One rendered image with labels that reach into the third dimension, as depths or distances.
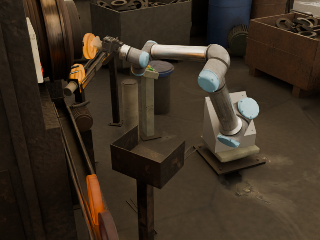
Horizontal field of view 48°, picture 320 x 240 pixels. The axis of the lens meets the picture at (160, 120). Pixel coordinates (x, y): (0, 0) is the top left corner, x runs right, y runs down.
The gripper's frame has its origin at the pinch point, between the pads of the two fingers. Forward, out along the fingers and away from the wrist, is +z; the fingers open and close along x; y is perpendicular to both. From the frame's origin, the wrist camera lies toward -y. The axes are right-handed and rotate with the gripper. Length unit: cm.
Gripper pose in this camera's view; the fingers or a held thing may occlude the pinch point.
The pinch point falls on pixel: (89, 43)
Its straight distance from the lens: 227.9
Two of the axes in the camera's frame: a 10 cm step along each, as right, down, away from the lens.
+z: -9.4, -3.5, 0.5
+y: 2.7, -8.1, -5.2
